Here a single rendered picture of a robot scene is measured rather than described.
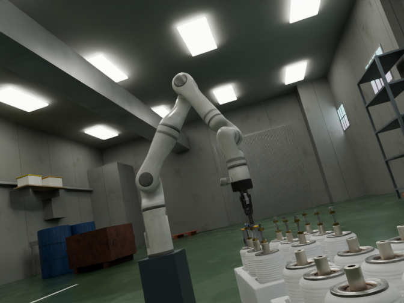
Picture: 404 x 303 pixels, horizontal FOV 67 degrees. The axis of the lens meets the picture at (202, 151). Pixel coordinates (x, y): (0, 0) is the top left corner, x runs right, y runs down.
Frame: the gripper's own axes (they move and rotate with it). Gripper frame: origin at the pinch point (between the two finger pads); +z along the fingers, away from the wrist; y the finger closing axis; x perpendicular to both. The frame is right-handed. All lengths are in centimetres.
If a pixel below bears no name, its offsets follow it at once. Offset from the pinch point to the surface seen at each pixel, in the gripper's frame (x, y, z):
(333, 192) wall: -362, 932, 2
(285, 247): -8.7, -2.3, 10.9
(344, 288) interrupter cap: -5, -63, 10
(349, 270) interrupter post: -6, -65, 7
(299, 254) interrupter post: -4.9, -41.6, 7.6
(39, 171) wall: 517, 768, -254
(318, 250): -16.2, -14.0, 12.3
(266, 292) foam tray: 2.3, -19.8, 18.9
